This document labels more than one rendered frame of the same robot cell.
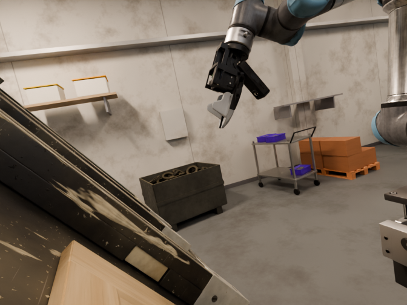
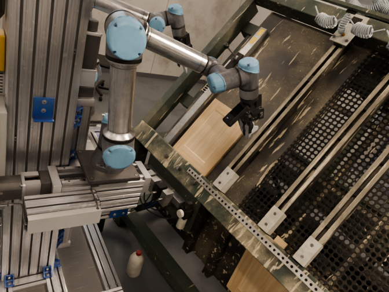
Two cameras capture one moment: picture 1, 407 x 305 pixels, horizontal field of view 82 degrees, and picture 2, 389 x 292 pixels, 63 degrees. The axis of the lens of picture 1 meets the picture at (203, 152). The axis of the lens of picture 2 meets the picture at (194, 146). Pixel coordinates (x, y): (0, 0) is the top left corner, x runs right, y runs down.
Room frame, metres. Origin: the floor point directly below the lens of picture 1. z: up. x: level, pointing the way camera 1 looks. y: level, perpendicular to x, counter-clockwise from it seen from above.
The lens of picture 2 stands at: (1.72, -0.79, 1.85)
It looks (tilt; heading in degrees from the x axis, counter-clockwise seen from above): 27 degrees down; 155
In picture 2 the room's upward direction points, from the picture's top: 20 degrees clockwise
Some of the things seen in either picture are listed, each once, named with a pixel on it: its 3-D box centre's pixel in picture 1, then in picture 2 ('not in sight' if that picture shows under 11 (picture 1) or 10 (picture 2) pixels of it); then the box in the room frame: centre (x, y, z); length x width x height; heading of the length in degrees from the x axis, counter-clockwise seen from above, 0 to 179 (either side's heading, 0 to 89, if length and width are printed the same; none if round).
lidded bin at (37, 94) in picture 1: (46, 96); not in sight; (3.37, 1.98, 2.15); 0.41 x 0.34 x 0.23; 105
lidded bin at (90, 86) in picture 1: (93, 88); not in sight; (3.53, 1.39, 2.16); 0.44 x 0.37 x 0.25; 105
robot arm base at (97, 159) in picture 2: not in sight; (110, 153); (0.54, -0.61, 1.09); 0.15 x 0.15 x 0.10
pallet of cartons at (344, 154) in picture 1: (335, 154); not in sight; (4.15, -2.35, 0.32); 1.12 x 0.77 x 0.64; 15
